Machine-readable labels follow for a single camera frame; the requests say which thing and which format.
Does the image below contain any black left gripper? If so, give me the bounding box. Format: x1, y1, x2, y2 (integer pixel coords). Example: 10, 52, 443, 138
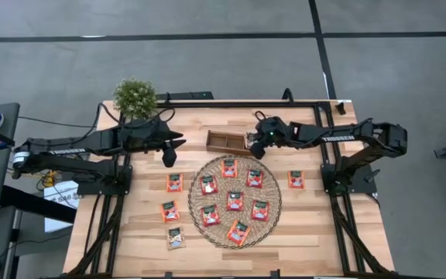
123, 119, 187, 169

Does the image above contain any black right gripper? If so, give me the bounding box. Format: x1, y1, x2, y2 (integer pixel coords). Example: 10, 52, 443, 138
248, 115, 301, 160

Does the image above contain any orange peach tea sachet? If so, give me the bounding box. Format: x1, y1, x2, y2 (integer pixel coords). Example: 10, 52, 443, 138
287, 170, 306, 190
160, 200, 181, 224
221, 158, 239, 178
225, 219, 252, 246
166, 173, 184, 193

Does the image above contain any red strawberry tea sachet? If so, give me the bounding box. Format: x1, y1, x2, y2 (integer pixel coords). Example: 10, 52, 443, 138
226, 191, 245, 212
245, 169, 265, 189
201, 204, 221, 228
251, 200, 270, 222
200, 174, 219, 195

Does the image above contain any wooden compartment box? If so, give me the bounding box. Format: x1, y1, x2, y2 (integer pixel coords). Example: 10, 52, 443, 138
206, 130, 253, 157

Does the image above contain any black rectangular device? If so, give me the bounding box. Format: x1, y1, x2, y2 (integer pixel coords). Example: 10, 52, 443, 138
156, 91, 215, 102

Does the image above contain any potted green plant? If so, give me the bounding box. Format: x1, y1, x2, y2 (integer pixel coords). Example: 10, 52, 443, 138
112, 77, 158, 122

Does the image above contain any round woven placemat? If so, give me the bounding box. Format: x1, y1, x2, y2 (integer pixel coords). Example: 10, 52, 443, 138
187, 154, 283, 249

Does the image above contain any white printed paper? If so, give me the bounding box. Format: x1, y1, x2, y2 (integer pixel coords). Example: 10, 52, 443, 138
43, 180, 81, 233

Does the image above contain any black support beam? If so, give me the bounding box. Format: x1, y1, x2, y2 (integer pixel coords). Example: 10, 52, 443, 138
0, 184, 77, 225

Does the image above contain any black aluminium table frame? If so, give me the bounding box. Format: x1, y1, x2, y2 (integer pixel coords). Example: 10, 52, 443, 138
66, 98, 396, 279

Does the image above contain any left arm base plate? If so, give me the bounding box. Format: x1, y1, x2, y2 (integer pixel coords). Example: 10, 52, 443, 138
76, 164, 133, 196

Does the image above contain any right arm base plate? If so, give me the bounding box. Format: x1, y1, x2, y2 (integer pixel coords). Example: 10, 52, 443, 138
321, 162, 379, 196

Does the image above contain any thin black floor cable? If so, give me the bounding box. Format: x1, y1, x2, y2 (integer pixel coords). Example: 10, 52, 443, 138
17, 115, 98, 129

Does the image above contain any yellow cable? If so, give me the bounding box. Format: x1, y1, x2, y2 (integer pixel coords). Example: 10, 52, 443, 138
40, 170, 57, 189

